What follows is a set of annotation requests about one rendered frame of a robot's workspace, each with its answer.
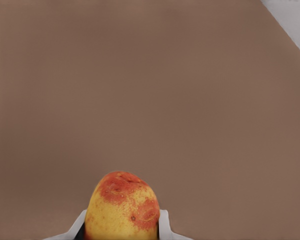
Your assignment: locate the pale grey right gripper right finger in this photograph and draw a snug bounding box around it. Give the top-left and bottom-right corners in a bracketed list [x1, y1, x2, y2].
[156, 209, 191, 240]

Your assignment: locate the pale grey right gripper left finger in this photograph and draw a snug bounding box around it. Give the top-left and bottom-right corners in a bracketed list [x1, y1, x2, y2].
[43, 209, 88, 240]

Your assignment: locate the yellow and red potato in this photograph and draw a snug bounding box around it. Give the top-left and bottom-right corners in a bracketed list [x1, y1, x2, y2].
[84, 171, 161, 240]

